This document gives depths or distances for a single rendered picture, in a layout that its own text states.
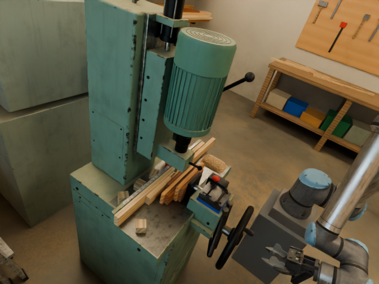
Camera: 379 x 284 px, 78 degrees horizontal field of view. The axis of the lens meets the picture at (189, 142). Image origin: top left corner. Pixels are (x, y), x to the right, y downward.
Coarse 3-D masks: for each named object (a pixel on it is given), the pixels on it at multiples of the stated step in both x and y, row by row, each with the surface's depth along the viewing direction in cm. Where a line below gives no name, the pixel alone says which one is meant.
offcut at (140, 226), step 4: (136, 220) 80; (140, 220) 81; (144, 220) 81; (136, 224) 79; (140, 224) 80; (144, 224) 80; (136, 228) 78; (140, 228) 79; (144, 228) 79; (136, 232) 80; (140, 232) 80; (144, 232) 81
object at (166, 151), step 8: (160, 144) 94; (168, 144) 95; (160, 152) 95; (168, 152) 93; (176, 152) 92; (192, 152) 94; (168, 160) 95; (176, 160) 92; (184, 160) 90; (192, 160) 96; (176, 168) 94; (184, 168) 93
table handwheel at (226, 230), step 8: (248, 208) 93; (248, 216) 89; (240, 224) 87; (224, 232) 98; (232, 232) 96; (240, 232) 85; (232, 240) 84; (240, 240) 95; (224, 248) 86; (232, 248) 84; (224, 256) 85; (216, 264) 90
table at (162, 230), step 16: (208, 176) 110; (224, 176) 115; (144, 208) 88; (160, 208) 90; (176, 208) 92; (112, 224) 82; (128, 224) 82; (160, 224) 85; (176, 224) 86; (192, 224) 92; (128, 240) 80; (144, 240) 79; (160, 240) 80; (176, 240) 87; (144, 256) 79; (160, 256) 77
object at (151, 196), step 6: (204, 144) 122; (210, 144) 125; (198, 150) 117; (204, 150) 121; (198, 156) 116; (192, 162) 113; (168, 180) 97; (162, 186) 94; (150, 192) 90; (156, 192) 91; (150, 198) 88
